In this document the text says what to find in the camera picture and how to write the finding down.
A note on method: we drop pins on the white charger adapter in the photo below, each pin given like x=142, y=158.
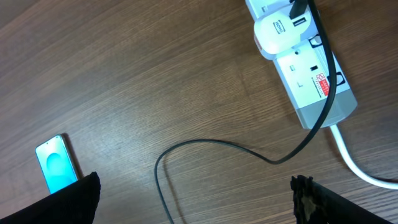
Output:
x=276, y=32

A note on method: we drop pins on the Galaxy smartphone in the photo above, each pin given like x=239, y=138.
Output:
x=56, y=163

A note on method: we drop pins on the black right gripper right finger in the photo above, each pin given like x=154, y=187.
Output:
x=316, y=204

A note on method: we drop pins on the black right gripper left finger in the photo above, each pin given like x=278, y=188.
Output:
x=76, y=203

